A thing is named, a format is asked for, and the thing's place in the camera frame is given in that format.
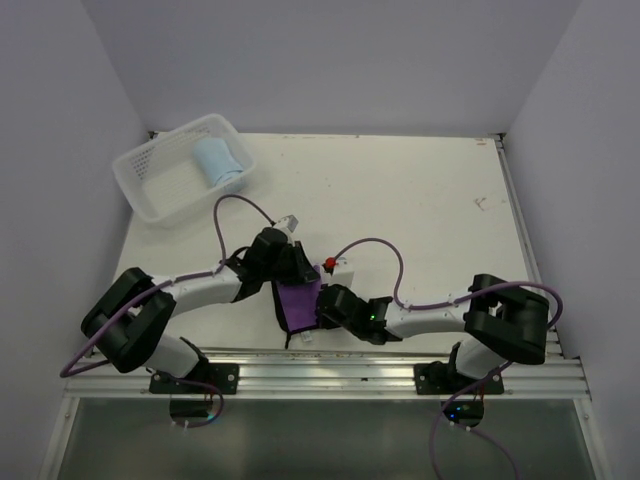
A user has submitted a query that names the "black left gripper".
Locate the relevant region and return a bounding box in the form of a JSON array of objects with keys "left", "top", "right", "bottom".
[{"left": 261, "top": 239, "right": 319, "bottom": 286}]

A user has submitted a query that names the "dark grey purple cloth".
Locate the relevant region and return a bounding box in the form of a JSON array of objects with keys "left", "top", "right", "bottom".
[{"left": 271, "top": 278, "right": 322, "bottom": 350}]

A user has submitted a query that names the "light blue towel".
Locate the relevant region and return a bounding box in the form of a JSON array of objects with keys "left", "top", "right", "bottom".
[{"left": 193, "top": 137, "right": 244, "bottom": 193}]

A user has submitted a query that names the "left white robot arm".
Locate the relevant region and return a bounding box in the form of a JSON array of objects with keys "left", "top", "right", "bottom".
[{"left": 81, "top": 227, "right": 321, "bottom": 393}]

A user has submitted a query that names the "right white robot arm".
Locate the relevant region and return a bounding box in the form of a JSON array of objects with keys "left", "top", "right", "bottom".
[{"left": 316, "top": 274, "right": 550, "bottom": 393}]

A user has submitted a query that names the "white perforated plastic basket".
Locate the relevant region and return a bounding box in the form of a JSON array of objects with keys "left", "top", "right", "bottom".
[{"left": 112, "top": 114, "right": 257, "bottom": 228}]

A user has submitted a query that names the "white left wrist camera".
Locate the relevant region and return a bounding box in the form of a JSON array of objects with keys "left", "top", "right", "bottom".
[{"left": 274, "top": 215, "right": 299, "bottom": 238}]

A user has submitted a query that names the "aluminium mounting rail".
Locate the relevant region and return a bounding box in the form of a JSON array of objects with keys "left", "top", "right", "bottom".
[{"left": 64, "top": 349, "right": 590, "bottom": 400}]

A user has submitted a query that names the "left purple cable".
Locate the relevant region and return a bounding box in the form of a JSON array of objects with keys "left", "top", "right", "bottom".
[{"left": 58, "top": 195, "right": 279, "bottom": 426}]

